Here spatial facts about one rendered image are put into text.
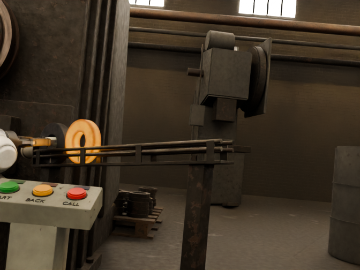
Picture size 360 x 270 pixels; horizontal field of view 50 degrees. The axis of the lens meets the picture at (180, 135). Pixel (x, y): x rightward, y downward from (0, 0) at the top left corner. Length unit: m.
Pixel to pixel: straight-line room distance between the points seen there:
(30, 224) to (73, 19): 1.18
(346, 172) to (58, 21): 2.36
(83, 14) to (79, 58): 0.20
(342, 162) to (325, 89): 5.02
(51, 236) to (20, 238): 0.07
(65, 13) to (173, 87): 5.99
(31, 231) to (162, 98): 6.95
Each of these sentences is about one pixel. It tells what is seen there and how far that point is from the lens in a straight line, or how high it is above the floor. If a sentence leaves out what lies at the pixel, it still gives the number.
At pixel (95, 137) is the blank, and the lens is 1.32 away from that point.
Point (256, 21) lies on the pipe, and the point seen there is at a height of 3.19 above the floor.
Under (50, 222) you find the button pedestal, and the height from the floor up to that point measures 0.54.
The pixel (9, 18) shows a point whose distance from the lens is 1.79.
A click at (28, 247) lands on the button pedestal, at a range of 0.90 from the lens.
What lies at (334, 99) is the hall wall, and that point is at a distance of 8.27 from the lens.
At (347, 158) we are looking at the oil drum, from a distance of 3.27.
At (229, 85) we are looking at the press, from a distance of 5.73.
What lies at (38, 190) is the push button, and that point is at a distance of 0.89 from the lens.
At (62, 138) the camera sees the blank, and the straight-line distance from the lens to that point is 1.44.
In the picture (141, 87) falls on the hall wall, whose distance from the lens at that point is 7.81.
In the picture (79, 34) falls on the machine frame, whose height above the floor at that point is 1.20.
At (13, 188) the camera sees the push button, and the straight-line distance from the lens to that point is 0.92.
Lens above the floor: 0.71
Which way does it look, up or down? 3 degrees up
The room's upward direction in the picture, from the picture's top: 5 degrees clockwise
